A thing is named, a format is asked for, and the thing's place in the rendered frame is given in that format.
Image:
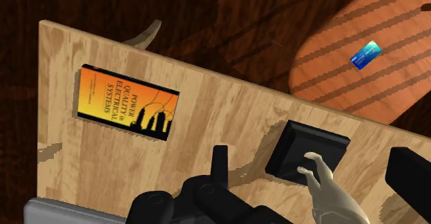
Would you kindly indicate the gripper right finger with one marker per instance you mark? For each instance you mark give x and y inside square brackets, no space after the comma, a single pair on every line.
[409,176]

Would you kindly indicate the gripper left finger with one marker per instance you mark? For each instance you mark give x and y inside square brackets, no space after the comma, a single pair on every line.
[219,164]

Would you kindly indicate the light wooden table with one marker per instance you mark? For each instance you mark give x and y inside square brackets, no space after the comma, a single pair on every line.
[232,118]

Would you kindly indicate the white animal figure, black base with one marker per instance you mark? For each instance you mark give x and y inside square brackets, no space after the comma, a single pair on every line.
[299,149]

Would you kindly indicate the round orange wooden table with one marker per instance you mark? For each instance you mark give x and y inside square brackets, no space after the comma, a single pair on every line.
[380,88]

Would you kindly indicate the orange and black book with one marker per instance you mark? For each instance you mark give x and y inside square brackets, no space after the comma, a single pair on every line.
[126,102]

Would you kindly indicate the blue card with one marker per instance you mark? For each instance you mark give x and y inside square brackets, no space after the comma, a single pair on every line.
[365,54]

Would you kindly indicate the grey flat box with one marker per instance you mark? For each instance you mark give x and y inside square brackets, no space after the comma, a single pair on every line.
[67,213]

